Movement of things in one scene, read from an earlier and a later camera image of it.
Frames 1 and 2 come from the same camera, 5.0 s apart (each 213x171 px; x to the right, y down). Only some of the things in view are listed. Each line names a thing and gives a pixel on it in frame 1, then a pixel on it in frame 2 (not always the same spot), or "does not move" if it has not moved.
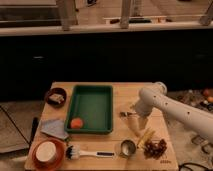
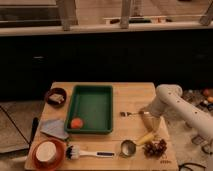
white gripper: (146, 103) to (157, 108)
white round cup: (46, 151) does not move
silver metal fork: (127, 114) does not move
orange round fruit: (76, 123) does not move
